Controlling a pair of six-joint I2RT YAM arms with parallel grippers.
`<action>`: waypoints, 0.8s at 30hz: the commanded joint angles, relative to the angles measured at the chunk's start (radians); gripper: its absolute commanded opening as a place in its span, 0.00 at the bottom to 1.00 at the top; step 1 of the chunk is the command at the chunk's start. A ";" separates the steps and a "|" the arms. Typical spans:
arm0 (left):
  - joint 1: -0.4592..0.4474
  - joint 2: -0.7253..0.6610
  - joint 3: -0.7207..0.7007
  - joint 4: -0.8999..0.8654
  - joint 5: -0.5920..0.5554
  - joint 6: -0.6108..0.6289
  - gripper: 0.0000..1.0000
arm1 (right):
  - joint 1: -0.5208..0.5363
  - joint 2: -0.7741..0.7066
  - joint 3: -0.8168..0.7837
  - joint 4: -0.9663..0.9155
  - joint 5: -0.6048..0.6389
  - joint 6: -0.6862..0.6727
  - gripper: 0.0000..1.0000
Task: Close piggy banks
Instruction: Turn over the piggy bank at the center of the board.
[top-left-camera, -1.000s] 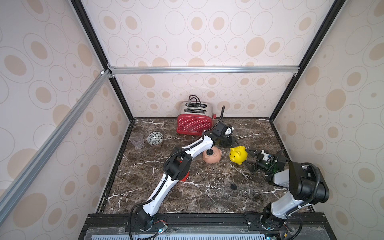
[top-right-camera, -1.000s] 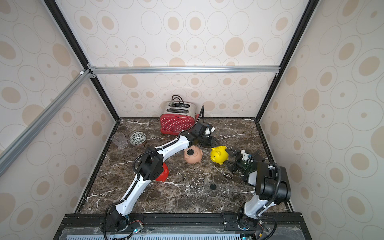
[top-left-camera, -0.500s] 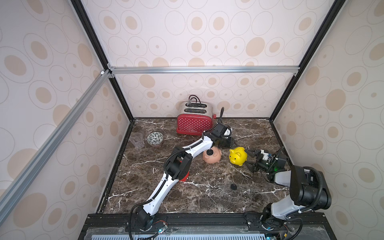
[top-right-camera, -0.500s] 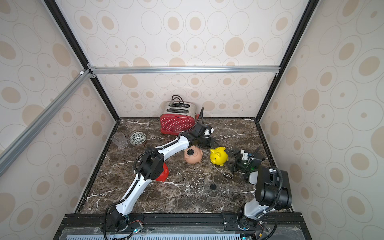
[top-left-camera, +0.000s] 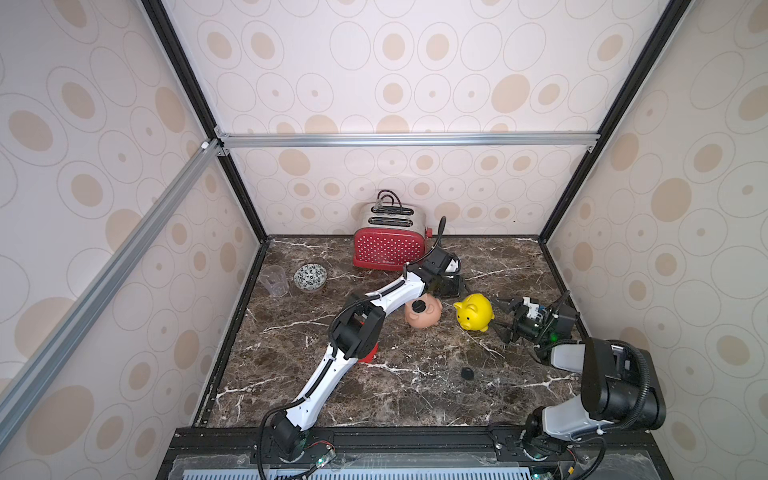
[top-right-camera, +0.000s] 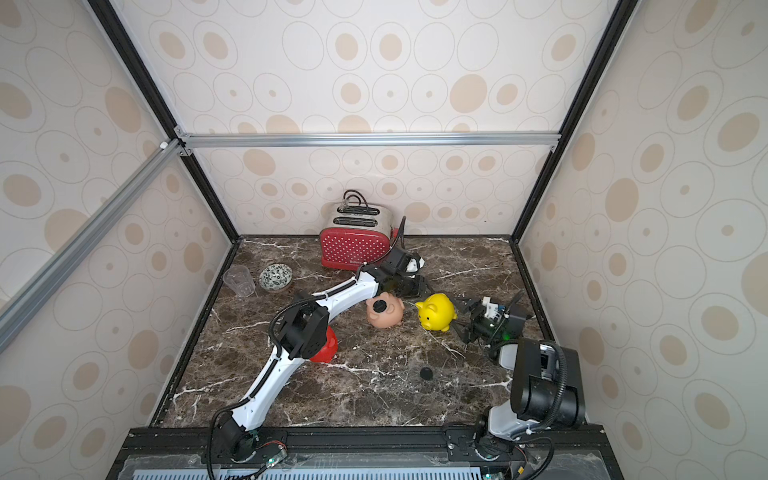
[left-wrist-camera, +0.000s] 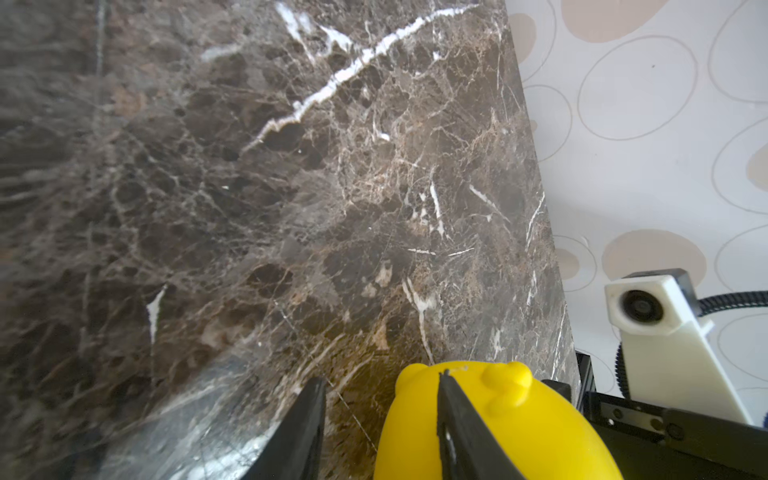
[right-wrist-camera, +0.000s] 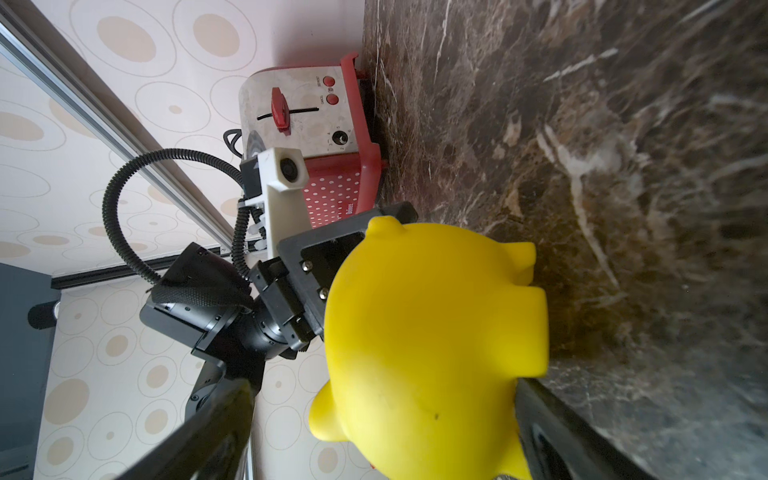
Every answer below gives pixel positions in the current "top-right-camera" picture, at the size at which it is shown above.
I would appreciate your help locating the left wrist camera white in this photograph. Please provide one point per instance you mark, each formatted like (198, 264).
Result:
(415, 264)

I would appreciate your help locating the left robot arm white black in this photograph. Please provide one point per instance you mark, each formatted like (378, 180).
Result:
(298, 332)

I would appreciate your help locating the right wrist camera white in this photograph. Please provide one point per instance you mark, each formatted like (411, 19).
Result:
(492, 312)

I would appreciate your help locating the aluminium rail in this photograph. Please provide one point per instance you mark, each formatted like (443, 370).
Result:
(35, 293)
(358, 140)

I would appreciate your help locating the patterned ceramic bowl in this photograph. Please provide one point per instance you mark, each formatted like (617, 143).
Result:
(275, 277)

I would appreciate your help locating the aluminium rail left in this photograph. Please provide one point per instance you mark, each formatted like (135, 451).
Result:
(35, 293)

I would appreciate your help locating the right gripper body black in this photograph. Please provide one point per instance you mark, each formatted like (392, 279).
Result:
(480, 324)

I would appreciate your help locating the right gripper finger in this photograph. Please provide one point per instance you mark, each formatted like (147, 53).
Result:
(467, 334)
(465, 304)

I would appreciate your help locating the aluminium rail back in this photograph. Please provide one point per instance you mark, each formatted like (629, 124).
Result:
(358, 140)

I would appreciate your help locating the clear plastic cup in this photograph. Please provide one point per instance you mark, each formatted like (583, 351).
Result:
(239, 279)

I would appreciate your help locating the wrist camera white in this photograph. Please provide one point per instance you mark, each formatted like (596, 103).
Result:
(492, 312)
(415, 264)

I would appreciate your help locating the red piggy bank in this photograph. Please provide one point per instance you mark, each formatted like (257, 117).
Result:
(329, 350)

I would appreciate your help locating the pink piggy bank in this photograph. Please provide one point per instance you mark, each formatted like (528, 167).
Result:
(392, 317)

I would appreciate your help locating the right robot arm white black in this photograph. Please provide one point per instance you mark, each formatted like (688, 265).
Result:
(546, 389)

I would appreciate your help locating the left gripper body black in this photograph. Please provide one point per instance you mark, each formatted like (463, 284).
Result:
(406, 286)

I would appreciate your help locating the red polka dot toaster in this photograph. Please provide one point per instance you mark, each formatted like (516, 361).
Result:
(355, 234)

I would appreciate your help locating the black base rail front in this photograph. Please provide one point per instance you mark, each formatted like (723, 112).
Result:
(456, 451)

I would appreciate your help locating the yellow piggy bank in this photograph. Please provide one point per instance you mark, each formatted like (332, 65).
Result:
(436, 312)

